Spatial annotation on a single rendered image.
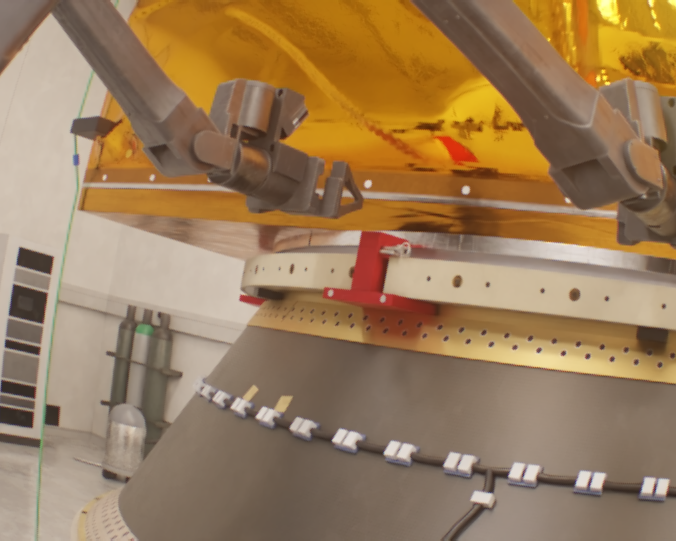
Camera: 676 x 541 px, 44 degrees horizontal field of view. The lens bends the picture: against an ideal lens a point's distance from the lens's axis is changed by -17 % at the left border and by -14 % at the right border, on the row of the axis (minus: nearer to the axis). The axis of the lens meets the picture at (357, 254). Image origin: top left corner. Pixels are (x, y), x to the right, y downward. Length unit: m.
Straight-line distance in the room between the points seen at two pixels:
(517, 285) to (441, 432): 0.18
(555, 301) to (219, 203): 0.65
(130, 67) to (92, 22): 0.08
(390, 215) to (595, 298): 0.38
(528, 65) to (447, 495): 0.52
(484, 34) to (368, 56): 0.68
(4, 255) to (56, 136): 1.84
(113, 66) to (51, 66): 8.58
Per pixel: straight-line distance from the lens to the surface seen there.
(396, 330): 1.20
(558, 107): 0.70
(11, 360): 8.46
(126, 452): 8.07
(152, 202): 1.63
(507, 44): 0.67
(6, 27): 0.43
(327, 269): 1.27
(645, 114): 0.83
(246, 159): 1.07
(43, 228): 9.57
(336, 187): 1.13
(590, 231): 1.15
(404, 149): 1.29
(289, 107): 1.13
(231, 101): 1.08
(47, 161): 9.55
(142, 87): 1.00
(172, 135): 1.01
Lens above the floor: 1.58
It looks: 6 degrees up
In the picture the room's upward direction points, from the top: 11 degrees clockwise
